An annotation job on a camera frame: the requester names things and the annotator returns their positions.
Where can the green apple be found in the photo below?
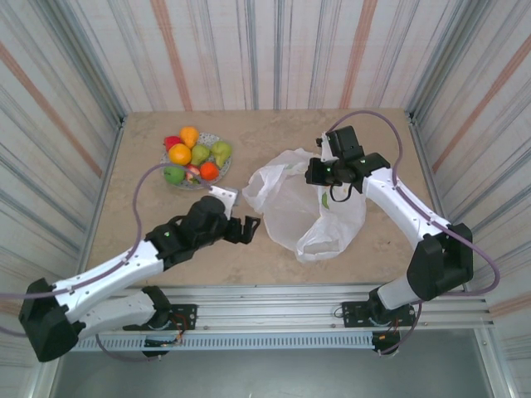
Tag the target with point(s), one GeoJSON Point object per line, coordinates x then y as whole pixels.
{"type": "Point", "coordinates": [173, 174]}

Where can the orange yellow mango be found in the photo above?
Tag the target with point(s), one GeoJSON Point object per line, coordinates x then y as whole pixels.
{"type": "Point", "coordinates": [189, 135]}

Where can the black bracket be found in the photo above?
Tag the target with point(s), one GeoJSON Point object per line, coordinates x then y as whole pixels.
{"type": "Point", "coordinates": [155, 347]}
{"type": "Point", "coordinates": [386, 344]}

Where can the orange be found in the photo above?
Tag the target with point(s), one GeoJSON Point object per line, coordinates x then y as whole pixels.
{"type": "Point", "coordinates": [179, 154]}

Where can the olive green pear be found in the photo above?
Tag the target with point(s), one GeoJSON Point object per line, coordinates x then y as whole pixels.
{"type": "Point", "coordinates": [199, 154]}

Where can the white plastic bag lemon print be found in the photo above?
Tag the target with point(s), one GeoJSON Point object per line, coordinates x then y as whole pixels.
{"type": "Point", "coordinates": [286, 215]}

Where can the speckled white blue plate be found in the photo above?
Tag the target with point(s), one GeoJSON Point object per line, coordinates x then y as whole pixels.
{"type": "Point", "coordinates": [226, 171]}

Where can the red orange tomato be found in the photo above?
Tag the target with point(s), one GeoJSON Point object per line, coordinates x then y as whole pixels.
{"type": "Point", "coordinates": [209, 171]}

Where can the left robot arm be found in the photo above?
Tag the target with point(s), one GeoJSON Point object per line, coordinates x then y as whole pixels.
{"type": "Point", "coordinates": [124, 271]}

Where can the aluminium mounting rail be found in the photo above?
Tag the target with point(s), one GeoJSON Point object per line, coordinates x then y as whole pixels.
{"type": "Point", "coordinates": [269, 302]}

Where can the red apple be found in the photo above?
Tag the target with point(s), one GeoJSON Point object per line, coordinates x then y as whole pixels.
{"type": "Point", "coordinates": [171, 142]}

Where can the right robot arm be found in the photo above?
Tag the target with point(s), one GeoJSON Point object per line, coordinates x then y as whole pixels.
{"type": "Point", "coordinates": [390, 207]}

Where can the light green pear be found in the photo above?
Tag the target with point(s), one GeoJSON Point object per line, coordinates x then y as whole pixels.
{"type": "Point", "coordinates": [221, 151]}

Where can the red strawberry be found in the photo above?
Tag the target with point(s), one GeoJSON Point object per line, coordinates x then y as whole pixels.
{"type": "Point", "coordinates": [192, 171]}

